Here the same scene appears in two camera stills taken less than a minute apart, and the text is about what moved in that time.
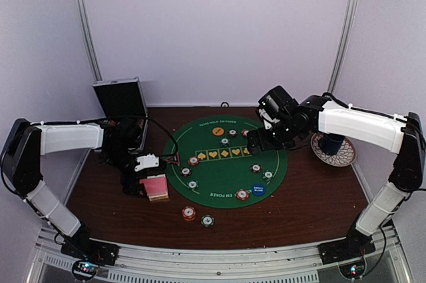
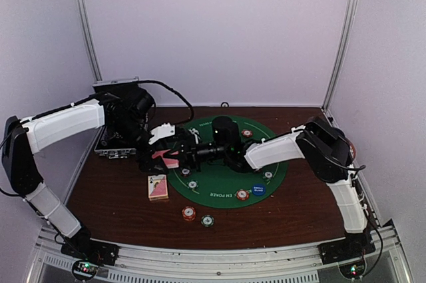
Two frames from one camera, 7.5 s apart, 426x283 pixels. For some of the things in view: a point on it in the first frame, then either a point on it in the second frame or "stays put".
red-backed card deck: x=155 y=186 to x=170 y=163
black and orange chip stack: x=186 y=171 stays put
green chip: x=267 y=174 stays put
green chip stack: x=207 y=220 stays put
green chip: x=192 y=184 stays put
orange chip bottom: x=242 y=194 stays put
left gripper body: x=126 y=181 to x=142 y=156
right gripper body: x=283 y=138 to x=198 y=152
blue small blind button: x=259 y=190 stays put
